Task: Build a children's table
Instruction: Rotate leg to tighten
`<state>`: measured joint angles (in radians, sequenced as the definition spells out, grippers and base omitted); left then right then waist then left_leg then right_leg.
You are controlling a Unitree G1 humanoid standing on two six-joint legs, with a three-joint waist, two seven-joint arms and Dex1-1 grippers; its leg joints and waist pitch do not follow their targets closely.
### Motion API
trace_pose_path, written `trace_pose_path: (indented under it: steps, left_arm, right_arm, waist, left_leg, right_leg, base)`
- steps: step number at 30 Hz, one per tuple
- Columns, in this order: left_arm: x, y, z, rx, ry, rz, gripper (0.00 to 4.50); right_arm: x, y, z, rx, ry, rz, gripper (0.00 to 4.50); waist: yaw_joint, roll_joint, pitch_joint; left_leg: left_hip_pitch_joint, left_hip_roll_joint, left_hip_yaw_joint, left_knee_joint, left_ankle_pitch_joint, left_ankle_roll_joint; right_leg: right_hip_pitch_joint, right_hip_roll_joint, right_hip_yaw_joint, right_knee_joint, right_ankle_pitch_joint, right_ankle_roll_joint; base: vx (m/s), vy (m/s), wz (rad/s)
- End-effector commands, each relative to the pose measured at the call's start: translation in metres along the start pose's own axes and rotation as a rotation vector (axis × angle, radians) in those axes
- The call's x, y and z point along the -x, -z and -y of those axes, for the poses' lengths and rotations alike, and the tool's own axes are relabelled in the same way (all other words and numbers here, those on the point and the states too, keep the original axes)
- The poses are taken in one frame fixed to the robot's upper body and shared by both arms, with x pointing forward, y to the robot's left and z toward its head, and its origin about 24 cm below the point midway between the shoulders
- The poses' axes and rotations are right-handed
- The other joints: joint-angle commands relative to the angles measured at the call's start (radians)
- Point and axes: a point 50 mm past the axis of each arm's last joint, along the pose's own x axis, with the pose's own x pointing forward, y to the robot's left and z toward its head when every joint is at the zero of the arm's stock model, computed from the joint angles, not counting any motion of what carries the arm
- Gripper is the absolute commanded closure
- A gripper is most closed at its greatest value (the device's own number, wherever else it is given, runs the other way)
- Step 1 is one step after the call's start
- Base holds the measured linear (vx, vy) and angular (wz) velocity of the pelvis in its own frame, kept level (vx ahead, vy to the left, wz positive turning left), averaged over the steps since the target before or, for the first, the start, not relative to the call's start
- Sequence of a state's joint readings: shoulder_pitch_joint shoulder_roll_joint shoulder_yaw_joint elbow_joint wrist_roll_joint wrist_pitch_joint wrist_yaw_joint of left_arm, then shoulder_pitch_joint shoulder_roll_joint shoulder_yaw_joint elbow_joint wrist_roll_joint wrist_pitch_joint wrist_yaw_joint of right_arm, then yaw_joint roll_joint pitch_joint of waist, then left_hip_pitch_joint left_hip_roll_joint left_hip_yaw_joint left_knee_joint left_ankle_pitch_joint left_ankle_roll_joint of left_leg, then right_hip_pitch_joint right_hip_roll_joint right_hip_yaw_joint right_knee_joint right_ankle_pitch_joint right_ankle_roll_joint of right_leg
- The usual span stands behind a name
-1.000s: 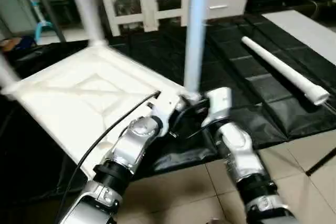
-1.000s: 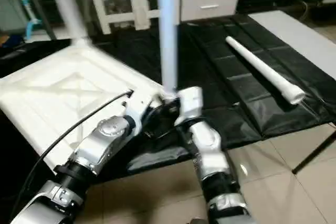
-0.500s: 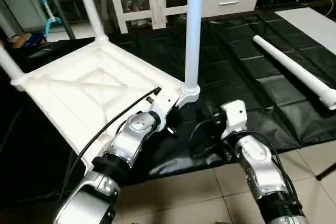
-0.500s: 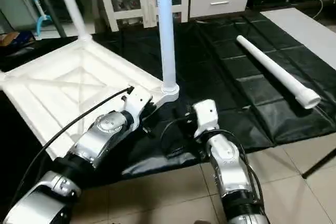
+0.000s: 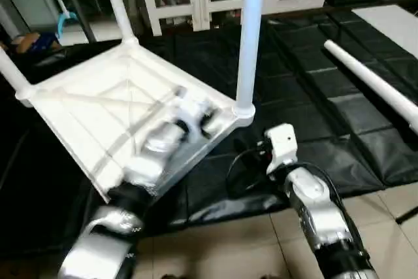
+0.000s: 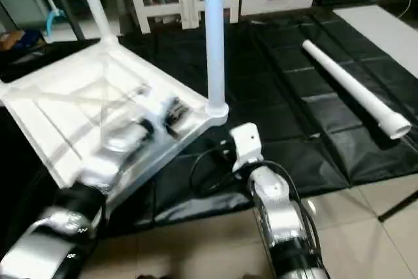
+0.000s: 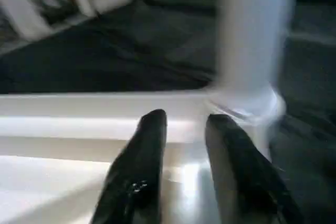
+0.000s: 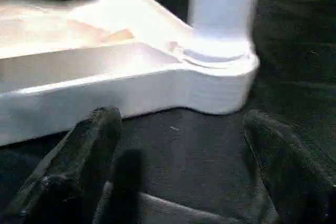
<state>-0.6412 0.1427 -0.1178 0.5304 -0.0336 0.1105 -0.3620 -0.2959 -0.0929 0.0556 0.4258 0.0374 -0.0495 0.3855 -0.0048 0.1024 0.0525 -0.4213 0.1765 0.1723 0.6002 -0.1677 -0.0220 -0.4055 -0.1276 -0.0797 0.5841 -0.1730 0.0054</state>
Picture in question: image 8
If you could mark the black work mat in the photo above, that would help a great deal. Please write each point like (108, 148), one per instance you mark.
(199, 156)

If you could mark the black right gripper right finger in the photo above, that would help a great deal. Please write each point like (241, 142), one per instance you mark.
(294, 177)

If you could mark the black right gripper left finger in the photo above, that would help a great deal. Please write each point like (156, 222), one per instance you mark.
(68, 171)

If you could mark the white plastic table leg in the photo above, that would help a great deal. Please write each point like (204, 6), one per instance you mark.
(220, 14)

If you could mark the white plastic table top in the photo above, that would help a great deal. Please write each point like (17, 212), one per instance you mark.
(105, 87)

